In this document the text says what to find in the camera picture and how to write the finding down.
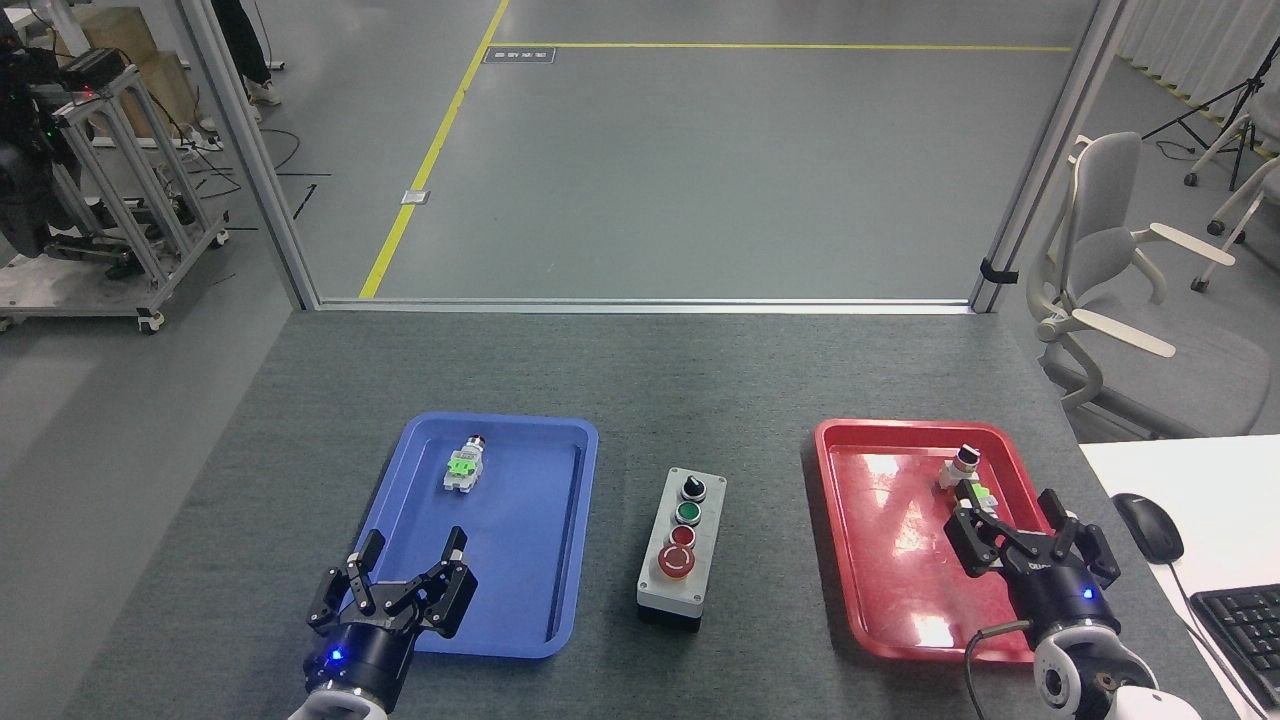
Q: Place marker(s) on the white desk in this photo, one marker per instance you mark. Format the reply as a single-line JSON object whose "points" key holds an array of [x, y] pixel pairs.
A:
{"points": [[1220, 480]]}

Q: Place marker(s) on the grey three-button control box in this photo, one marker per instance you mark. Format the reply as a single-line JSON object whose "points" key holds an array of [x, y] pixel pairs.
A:
{"points": [[690, 540]]}

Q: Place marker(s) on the red plastic tray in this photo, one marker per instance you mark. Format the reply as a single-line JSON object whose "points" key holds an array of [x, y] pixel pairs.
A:
{"points": [[900, 560]]}

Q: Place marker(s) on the grey office chair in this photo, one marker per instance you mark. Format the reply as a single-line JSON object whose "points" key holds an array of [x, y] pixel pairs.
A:
{"points": [[1250, 190], [1100, 240]]}

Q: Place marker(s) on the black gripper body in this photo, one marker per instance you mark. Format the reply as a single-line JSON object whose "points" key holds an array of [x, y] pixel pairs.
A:
{"points": [[1065, 595], [365, 650]]}

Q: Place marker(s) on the black keyboard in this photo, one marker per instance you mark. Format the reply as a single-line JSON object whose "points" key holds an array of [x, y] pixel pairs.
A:
{"points": [[1250, 635]]}

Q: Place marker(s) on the black selector switch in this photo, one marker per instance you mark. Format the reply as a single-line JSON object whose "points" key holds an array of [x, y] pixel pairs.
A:
{"points": [[960, 465]]}

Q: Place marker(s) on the silver aluminium rail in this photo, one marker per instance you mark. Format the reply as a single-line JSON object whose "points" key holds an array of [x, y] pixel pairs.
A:
{"points": [[650, 305]]}

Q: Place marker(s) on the black machine on cart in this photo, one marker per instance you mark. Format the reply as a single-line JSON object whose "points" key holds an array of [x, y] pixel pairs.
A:
{"points": [[25, 180]]}

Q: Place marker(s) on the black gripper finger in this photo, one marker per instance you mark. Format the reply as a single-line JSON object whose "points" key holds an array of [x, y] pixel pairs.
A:
{"points": [[328, 598], [450, 600], [980, 545], [1090, 550]]}

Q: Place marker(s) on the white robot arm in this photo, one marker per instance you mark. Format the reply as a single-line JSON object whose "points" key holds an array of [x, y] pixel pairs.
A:
{"points": [[340, 705], [1100, 675]]}

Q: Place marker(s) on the dark floor sign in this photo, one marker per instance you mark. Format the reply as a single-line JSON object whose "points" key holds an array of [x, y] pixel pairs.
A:
{"points": [[519, 55]]}

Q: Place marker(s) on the aluminium frame cart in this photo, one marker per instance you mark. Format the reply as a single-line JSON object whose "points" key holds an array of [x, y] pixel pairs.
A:
{"points": [[120, 200]]}

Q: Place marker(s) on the silver aluminium post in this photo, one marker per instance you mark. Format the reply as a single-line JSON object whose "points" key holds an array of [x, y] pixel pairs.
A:
{"points": [[250, 150], [1050, 150]]}

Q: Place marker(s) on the blue plastic tray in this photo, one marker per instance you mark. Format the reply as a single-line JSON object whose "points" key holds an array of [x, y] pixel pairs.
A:
{"points": [[510, 560]]}

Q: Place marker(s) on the cardboard box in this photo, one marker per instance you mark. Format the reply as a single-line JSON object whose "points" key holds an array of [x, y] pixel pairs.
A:
{"points": [[140, 50]]}

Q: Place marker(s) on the green-headed push button switch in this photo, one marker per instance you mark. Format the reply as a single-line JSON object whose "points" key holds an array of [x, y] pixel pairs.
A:
{"points": [[986, 497]]}

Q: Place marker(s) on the metal floor socket plate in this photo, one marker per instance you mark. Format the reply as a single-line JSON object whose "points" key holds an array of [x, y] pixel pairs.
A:
{"points": [[415, 197]]}

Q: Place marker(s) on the black computer mouse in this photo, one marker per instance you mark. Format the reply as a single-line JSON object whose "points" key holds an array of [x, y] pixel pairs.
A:
{"points": [[1150, 528]]}

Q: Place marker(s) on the person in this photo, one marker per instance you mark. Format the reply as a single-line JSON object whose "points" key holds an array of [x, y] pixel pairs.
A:
{"points": [[240, 40]]}

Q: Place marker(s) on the black post clip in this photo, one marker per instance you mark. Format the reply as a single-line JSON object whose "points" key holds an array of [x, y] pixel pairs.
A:
{"points": [[998, 271]]}

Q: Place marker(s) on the white curtain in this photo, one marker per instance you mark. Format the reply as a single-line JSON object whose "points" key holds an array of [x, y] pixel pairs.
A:
{"points": [[1200, 45]]}

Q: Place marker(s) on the red-headed push button switch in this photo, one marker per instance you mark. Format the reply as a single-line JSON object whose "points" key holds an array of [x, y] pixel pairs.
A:
{"points": [[464, 466]]}

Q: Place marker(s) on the black tripod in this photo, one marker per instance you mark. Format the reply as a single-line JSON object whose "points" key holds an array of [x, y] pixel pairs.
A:
{"points": [[1240, 110]]}

